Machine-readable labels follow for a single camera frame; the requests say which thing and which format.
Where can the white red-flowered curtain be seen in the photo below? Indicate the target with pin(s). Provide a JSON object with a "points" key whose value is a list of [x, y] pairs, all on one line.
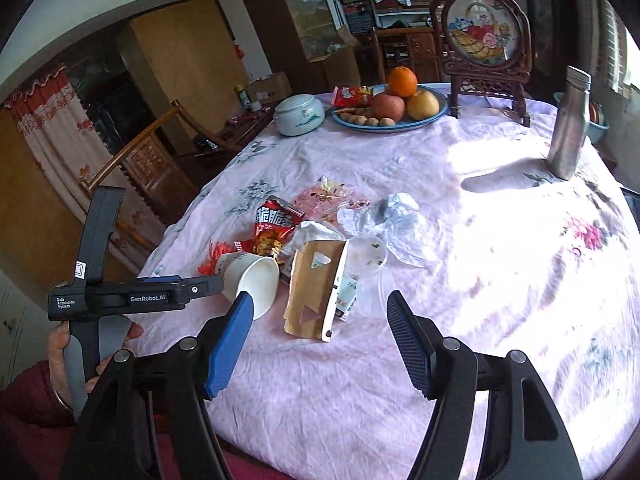
{"points": [[50, 125]]}

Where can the small red snack packet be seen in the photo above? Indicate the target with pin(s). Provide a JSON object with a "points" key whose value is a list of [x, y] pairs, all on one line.
{"points": [[350, 96]]}

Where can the clear floral plastic bag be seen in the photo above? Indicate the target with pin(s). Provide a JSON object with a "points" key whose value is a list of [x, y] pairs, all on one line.
{"points": [[325, 200]]}

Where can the pile of brown longans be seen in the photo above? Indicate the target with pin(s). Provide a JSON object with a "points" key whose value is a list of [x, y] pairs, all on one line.
{"points": [[370, 121]]}

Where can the white window shutter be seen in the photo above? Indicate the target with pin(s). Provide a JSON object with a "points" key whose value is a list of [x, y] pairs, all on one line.
{"points": [[612, 45]]}

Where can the blue plastic basin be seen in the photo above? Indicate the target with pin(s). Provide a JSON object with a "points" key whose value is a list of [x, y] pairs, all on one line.
{"points": [[597, 132]]}

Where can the brown paper bag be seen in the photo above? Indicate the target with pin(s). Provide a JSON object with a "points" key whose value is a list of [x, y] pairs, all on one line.
{"points": [[305, 290]]}

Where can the pink floral tablecloth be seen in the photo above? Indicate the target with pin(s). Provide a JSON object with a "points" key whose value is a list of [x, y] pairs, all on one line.
{"points": [[500, 285]]}

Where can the round clear plastic lid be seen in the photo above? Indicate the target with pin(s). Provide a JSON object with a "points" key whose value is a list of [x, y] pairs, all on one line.
{"points": [[365, 255]]}

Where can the pale ceramic lidded jar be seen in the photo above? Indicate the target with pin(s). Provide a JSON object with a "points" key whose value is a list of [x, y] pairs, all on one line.
{"points": [[297, 115]]}

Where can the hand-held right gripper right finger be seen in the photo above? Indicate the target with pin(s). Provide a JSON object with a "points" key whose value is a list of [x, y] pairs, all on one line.
{"points": [[409, 345]]}

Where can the cluttered shelf unit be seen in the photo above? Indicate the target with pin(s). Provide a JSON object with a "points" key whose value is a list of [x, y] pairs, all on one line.
{"points": [[357, 10]]}

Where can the tall brown glass-door cabinet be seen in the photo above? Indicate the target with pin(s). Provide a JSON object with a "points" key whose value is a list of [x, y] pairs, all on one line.
{"points": [[260, 10]]}

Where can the blue fruit plate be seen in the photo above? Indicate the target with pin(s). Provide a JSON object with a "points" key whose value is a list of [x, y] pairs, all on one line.
{"points": [[422, 123]]}

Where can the person's left forearm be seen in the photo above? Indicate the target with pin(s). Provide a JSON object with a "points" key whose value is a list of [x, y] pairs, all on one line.
{"points": [[30, 410]]}

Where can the carved wooden embroidery screen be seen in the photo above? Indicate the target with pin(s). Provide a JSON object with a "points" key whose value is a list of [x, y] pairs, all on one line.
{"points": [[480, 30]]}

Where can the crumpled clear plastic film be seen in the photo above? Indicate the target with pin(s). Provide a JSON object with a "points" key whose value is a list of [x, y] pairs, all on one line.
{"points": [[405, 230]]}

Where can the stainless steel bottle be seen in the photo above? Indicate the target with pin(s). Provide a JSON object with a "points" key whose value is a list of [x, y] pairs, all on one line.
{"points": [[567, 130]]}

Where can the wooden armchair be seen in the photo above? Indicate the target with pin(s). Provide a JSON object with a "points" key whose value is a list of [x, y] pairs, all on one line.
{"points": [[150, 160]]}

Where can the carved wooden sideboard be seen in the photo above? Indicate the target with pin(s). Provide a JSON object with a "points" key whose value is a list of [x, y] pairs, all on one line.
{"points": [[415, 50]]}

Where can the yellow pear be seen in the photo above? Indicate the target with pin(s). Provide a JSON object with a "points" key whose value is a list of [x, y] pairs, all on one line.
{"points": [[422, 106]]}

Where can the green can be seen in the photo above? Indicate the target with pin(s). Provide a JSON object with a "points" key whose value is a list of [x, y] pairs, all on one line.
{"points": [[242, 96]]}

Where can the person's left hand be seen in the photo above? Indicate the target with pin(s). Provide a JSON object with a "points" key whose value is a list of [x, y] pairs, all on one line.
{"points": [[56, 355]]}

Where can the plywood partition panel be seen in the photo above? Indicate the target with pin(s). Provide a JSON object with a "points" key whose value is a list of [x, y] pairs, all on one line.
{"points": [[20, 185]]}

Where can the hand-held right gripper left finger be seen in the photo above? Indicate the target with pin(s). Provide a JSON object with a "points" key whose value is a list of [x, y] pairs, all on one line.
{"points": [[231, 345]]}

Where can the orange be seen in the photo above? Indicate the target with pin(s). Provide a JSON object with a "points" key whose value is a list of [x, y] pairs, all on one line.
{"points": [[402, 81]]}

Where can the small white carton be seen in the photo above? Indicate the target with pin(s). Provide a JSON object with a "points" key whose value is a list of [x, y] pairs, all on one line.
{"points": [[347, 297]]}

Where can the white paper cup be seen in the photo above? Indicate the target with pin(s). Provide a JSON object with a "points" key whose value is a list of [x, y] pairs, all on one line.
{"points": [[260, 280]]}

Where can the small cardboard box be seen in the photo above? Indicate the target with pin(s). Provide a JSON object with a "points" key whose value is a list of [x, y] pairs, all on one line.
{"points": [[270, 87]]}

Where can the red apple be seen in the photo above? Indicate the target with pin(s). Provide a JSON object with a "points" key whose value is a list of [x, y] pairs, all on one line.
{"points": [[387, 109]]}

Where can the wooden door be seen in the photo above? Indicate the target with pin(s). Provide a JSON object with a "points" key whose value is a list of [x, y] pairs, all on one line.
{"points": [[185, 60]]}

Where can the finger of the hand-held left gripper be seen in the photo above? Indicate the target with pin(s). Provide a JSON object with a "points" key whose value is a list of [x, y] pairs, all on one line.
{"points": [[165, 279], [202, 289]]}

